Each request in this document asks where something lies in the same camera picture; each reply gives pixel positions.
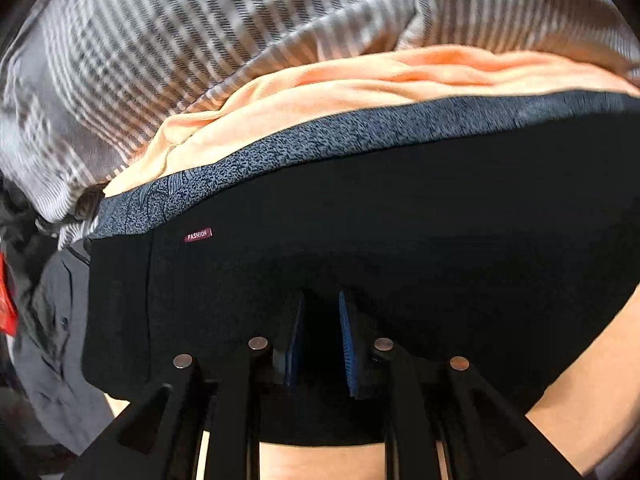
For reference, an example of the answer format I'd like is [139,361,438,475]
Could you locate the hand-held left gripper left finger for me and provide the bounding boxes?
[62,290,307,480]

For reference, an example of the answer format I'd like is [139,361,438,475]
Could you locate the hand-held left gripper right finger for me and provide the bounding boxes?
[339,290,583,480]

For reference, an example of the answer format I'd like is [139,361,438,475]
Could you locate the black pants with patterned waistband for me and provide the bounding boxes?
[82,91,640,446]

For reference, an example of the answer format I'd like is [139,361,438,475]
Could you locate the orange blanket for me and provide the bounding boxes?
[102,45,640,480]

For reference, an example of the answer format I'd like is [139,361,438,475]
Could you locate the grey shirt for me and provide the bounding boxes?
[15,240,121,456]

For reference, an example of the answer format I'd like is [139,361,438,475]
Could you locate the red cloth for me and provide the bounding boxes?
[0,252,20,336]

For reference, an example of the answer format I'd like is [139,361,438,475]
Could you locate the dark crumpled cloth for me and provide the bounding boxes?
[0,170,61,331]

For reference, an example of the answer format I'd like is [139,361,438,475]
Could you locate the grey white striped duvet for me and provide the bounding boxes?
[0,0,640,251]

